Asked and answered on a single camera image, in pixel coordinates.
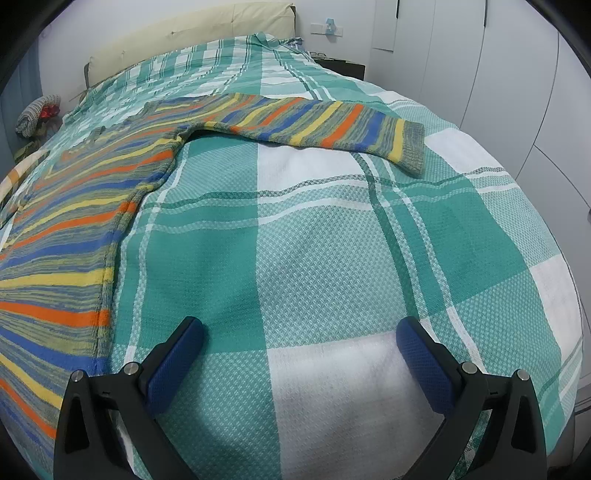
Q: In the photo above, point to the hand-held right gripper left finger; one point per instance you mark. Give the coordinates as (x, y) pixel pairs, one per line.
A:
(178, 364)

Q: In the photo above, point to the dark nightstand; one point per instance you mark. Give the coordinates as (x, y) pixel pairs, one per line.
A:
(346, 68)

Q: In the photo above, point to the dark yellow-striped cloth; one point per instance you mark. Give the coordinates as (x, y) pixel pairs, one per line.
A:
(25, 151)

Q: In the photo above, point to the grey and red clothes pile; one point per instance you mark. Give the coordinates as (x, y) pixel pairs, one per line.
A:
(39, 113)

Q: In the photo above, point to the white wall outlet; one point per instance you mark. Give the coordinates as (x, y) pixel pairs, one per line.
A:
(327, 27)

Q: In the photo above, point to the striped knitted sweater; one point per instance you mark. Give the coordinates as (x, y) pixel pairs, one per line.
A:
(69, 221)

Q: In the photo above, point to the white wardrobe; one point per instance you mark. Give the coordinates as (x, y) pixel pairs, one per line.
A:
(508, 69)

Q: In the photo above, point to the cream padded headboard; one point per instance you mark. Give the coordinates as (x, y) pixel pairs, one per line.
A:
(184, 41)

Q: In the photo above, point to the green white plaid blanket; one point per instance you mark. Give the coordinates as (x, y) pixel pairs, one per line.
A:
(323, 254)

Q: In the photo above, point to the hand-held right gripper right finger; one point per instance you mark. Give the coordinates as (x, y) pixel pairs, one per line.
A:
(422, 364)

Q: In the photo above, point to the cream orange-striped pillow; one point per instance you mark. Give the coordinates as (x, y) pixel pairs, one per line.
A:
(18, 177)

